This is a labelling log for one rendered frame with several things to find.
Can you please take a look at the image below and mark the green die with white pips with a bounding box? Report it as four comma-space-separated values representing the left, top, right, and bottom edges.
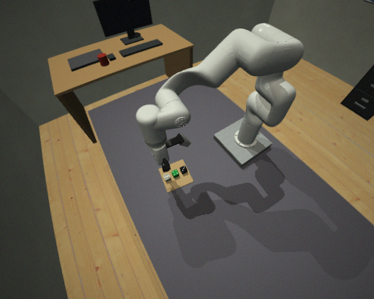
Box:
171, 170, 179, 178

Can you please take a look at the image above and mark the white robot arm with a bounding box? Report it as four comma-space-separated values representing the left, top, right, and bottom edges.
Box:
136, 23, 304, 148

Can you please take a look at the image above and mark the tan flat mat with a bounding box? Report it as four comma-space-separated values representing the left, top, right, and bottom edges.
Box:
159, 159, 193, 192

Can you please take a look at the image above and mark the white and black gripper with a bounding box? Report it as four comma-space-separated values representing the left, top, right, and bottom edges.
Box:
150, 140, 171, 172

